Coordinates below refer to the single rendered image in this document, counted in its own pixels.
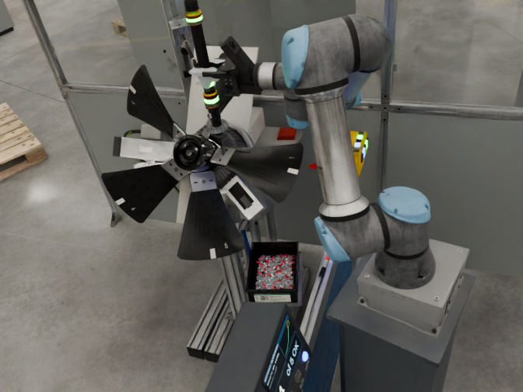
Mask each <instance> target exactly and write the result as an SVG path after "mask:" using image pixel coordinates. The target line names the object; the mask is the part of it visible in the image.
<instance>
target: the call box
mask: <svg viewBox="0 0 523 392"><path fill-rule="evenodd" d="M358 134H359V132H358V131H350V135H351V140H352V144H353V153H354V158H355V162H356V171H357V176H359V175H360V172H361V170H362V166H363V163H361V155H362V153H363V147H364V145H365V141H366V139H367V133H366V132H364V133H363V137H362V141H361V143H360V147H358V146H355V143H356V139H357V136H358ZM355 148H360V151H359V152H354V149H355ZM366 153H367V150H366ZM366 153H365V156H366ZM365 156H364V158H363V162H364V159H365Z"/></svg>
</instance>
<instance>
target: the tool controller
mask: <svg viewBox="0 0 523 392"><path fill-rule="evenodd" d="M303 350H305V351H306V352H307V354H308V358H307V361H306V362H302V361H301V353H302V351H303ZM311 357H312V352H311V350H310V348H309V346H308V344H307V343H306V341H305V339H304V336H303V335H302V333H301V331H300V329H299V327H298V325H297V322H296V321H295V320H294V318H293V315H292V313H291V312H290V309H289V307H288V306H287V304H286V303H260V302H244V303H243V304H242V306H241V308H240V311H239V313H238V315H237V318H236V320H235V322H234V324H233V327H232V329H231V332H230V334H229V336H228V339H227V340H226V344H225V345H224V347H223V350H222V352H221V354H220V357H219V359H218V362H217V364H216V367H215V369H214V370H213V372H212V375H211V377H210V380H209V382H208V385H207V387H206V389H205V392H276V388H277V385H278V382H279V378H280V376H282V377H283V379H284V380H285V382H286V384H287V386H288V388H289V390H288V392H290V391H291V390H292V391H294V392H302V389H303V386H304V381H305V379H306V375H307V371H308V368H309V365H310V362H311ZM297 370H300V371H301V373H302V379H301V381H300V382H299V383H297V382H296V381H295V373H296V371H297Z"/></svg>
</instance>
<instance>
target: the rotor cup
mask: <svg viewBox="0 0 523 392"><path fill-rule="evenodd" d="M199 136H201V137H199ZM219 147H220V143H219V140H218V139H217V138H216V137H214V136H212V135H210V138H209V140H208V139H207V138H205V137H204V136H203V135H198V136H197V135H184V136H182V137H180V138H179V139H178V140H177V141H176V143H175V145H174V149H173V158H174V162H175V163H176V164H177V166H178V167H180V168H181V169H182V170H185V171H191V172H192V173H199V172H206V171H213V173H216V172H217V171H218V170H219V169H220V168H221V166H213V165H209V164H210V163H211V162H210V159H211V158H212V156H213V155H214V153H215V152H216V150H217V149H218V148H219ZM189 149H190V150H191V151H192V154H191V156H187V154H186V152H187V150H189ZM206 154H211V156H207V155H206ZM194 171H198V172H194Z"/></svg>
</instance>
